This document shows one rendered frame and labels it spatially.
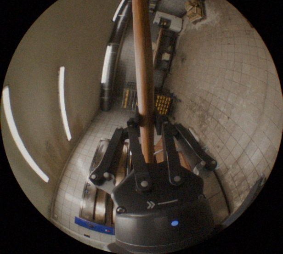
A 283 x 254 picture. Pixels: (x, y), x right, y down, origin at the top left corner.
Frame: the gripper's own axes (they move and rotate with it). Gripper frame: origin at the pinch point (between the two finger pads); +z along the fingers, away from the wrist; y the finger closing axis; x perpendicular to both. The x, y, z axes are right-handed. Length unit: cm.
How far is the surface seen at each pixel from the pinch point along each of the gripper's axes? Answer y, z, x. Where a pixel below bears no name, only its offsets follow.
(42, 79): -108, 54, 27
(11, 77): -104, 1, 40
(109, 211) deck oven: -54, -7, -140
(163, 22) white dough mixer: 122, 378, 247
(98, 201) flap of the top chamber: -71, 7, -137
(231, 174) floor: 126, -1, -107
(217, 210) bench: 88, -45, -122
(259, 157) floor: 139, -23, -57
